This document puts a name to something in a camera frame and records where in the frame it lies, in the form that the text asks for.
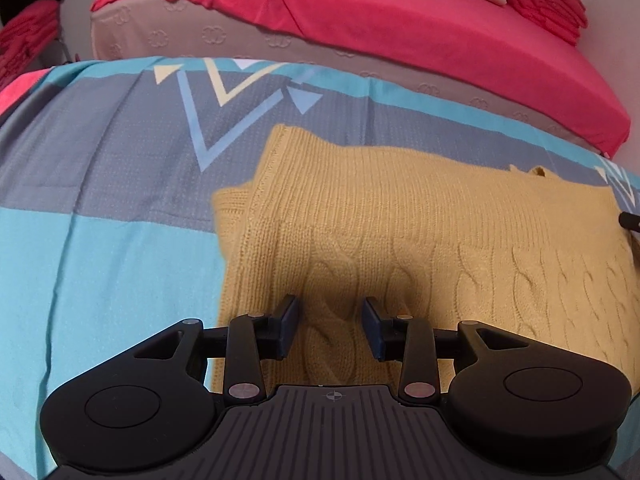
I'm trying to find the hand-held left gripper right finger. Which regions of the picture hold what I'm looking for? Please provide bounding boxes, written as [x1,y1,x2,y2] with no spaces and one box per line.
[362,296,531,407]

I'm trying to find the beige embossed mattress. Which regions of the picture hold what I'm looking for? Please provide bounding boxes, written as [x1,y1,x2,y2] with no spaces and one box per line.
[90,0,609,157]

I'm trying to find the pile of red clothes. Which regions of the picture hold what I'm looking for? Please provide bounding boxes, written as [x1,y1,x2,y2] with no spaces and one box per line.
[0,0,62,89]

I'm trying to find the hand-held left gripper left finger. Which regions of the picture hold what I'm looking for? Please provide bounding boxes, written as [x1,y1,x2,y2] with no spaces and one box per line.
[132,293,301,407]

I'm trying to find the red bed sheet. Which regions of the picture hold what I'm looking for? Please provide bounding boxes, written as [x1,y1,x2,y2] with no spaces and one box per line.
[90,0,632,157]

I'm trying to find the stack of red folded clothes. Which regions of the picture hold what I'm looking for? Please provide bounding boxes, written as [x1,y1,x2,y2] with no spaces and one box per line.
[505,0,589,47]

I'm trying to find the pink bed sheet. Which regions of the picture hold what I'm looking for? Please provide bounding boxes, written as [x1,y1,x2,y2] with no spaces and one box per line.
[0,69,52,117]

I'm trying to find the blue grey patterned blanket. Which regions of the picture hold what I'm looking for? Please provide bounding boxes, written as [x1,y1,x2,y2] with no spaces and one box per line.
[0,55,640,480]

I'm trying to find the yellow cable-knit cardigan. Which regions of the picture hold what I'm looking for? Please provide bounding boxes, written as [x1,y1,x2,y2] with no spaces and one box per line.
[211,125,640,394]

